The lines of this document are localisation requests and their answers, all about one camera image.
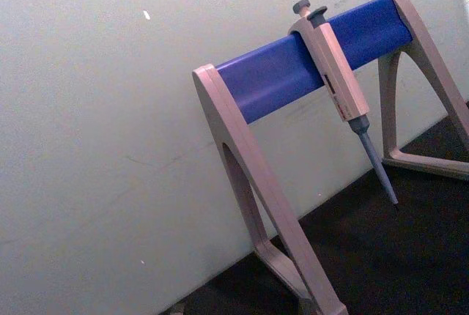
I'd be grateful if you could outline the black table cloth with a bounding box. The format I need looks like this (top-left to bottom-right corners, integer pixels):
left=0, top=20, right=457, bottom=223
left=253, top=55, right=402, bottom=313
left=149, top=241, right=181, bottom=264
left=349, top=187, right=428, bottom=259
left=160, top=100, right=469, bottom=315

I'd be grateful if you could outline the plain pale wall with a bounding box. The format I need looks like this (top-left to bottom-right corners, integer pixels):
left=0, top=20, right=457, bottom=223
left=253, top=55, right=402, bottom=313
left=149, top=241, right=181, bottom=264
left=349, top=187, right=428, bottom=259
left=0, top=0, right=469, bottom=315

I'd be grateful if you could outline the pipette stand with blue bar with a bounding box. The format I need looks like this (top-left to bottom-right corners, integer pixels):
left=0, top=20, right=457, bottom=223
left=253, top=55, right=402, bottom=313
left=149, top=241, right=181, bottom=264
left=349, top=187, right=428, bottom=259
left=191, top=0, right=469, bottom=315

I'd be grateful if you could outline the pale grey pipette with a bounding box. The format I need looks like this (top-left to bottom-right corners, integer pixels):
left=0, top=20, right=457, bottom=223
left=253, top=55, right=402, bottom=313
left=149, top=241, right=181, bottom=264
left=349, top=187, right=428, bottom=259
left=287, top=0, right=399, bottom=206

